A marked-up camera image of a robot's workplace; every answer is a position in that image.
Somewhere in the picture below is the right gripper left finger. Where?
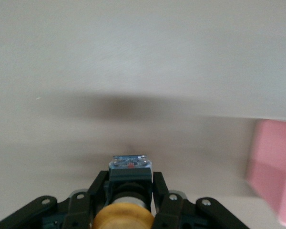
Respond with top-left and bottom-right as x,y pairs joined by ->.
0,170 -> 109,229

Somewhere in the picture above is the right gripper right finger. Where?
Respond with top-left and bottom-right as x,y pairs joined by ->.
152,171 -> 250,229

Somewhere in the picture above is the yellow push button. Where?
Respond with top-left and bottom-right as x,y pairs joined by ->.
92,154 -> 156,229

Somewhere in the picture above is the pink plastic box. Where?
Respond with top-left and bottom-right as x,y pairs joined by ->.
245,118 -> 286,229

